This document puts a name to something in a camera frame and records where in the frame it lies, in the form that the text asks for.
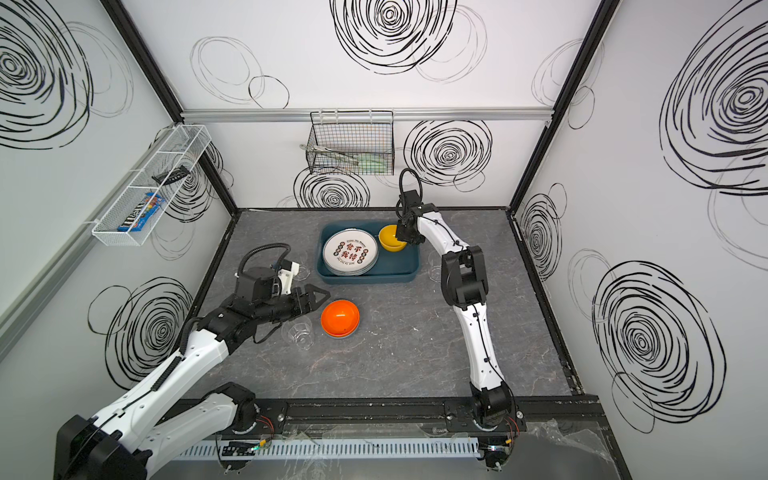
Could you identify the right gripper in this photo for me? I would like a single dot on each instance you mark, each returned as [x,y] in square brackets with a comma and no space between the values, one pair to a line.
[405,227]

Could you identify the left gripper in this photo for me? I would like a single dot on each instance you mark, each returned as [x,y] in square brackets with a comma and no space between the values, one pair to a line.
[303,301]

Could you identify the yellow bowl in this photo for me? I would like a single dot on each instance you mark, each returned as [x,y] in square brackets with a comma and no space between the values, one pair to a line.
[388,239]

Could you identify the orange bowl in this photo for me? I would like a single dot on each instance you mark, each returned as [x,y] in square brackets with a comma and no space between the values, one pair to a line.
[340,317]

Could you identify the blue bowl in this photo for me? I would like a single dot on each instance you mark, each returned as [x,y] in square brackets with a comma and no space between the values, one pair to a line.
[340,336]

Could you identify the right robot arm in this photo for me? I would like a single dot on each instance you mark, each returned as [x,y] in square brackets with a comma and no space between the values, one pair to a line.
[464,287]

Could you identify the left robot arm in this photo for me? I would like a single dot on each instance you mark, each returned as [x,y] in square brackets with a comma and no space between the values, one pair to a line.
[132,438]

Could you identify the teal plastic bin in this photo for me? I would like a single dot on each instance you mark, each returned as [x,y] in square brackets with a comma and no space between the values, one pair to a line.
[391,267]

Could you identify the clear glass back left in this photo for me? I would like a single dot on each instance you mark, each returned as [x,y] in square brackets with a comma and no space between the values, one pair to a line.
[302,273]

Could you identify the clear glass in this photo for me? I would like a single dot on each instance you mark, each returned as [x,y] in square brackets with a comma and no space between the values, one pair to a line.
[299,333]
[434,267]
[302,273]

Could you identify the clear glass front left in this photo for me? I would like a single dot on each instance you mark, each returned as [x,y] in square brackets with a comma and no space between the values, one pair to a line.
[299,333]

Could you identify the clear glass right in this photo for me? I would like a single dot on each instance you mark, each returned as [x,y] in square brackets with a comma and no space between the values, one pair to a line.
[434,267]

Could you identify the green item in basket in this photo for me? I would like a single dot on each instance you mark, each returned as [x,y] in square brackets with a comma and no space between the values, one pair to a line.
[371,163]

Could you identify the metal tongs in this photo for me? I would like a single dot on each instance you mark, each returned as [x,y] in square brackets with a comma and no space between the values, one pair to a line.
[338,155]

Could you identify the blue candy packet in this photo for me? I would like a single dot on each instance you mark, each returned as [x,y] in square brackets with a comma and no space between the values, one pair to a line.
[149,204]

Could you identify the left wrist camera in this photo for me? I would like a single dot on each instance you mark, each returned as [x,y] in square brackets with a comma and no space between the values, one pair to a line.
[287,272]

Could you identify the black wire basket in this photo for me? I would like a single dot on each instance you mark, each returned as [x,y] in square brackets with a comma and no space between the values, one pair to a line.
[352,132]

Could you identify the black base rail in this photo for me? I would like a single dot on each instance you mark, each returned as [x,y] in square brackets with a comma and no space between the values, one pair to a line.
[453,414]

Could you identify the white slotted cable duct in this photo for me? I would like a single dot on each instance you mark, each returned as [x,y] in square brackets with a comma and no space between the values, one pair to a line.
[342,449]

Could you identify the white wire shelf basket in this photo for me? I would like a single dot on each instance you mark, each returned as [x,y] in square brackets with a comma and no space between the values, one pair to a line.
[180,145]

